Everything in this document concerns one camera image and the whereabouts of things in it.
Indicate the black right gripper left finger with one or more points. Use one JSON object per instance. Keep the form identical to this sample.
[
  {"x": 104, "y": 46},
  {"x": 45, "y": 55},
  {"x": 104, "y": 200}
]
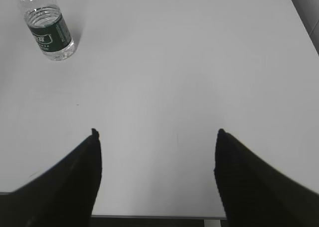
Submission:
[{"x": 63, "y": 196}]

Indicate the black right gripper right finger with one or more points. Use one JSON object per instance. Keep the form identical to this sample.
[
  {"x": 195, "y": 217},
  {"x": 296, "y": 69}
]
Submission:
[{"x": 254, "y": 194}]

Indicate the clear water bottle green label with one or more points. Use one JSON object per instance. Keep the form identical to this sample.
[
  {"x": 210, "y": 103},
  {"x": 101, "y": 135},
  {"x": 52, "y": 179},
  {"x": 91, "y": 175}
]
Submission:
[{"x": 48, "y": 27}]

